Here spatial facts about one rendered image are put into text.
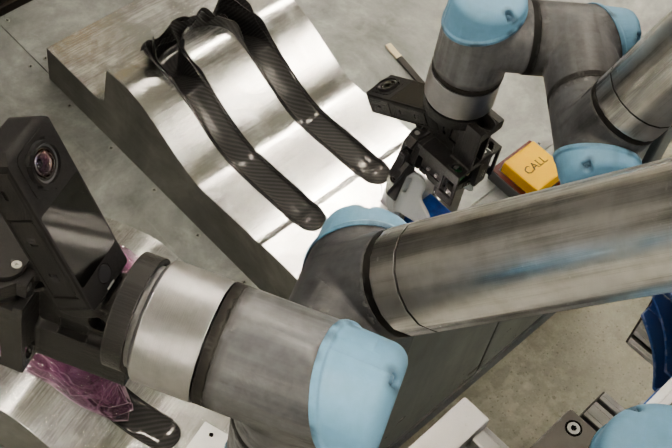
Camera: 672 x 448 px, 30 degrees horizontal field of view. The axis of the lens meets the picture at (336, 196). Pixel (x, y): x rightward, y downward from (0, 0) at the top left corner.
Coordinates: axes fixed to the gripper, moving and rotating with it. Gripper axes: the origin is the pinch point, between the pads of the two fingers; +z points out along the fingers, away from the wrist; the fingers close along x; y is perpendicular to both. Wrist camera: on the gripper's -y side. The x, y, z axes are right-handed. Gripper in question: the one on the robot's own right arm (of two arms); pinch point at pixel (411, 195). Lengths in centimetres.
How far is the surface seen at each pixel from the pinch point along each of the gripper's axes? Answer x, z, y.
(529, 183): 17.8, 6.8, 5.5
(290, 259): -16.6, 1.4, -3.0
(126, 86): -17.7, -3.1, -31.5
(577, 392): 51, 90, 16
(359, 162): -0.1, 2.3, -8.5
